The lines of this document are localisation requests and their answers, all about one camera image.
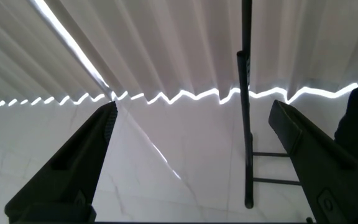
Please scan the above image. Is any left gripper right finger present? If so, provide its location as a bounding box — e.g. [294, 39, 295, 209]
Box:
[268, 99, 358, 223]

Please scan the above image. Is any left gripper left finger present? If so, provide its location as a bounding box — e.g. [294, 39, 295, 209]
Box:
[4, 101, 120, 223]

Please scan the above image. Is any black clothes rack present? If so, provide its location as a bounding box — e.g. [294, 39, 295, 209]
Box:
[236, 0, 358, 210]

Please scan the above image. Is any white curtain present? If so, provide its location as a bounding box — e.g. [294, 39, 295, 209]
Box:
[0, 0, 358, 106]

